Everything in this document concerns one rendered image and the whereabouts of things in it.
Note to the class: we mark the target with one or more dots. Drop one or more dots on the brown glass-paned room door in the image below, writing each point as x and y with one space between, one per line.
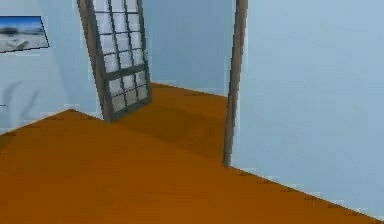
121 60

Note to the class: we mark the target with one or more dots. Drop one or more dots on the framed landscape picture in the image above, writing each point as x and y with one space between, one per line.
20 33

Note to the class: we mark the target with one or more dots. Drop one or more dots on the brown wooden door frame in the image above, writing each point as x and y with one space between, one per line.
235 83

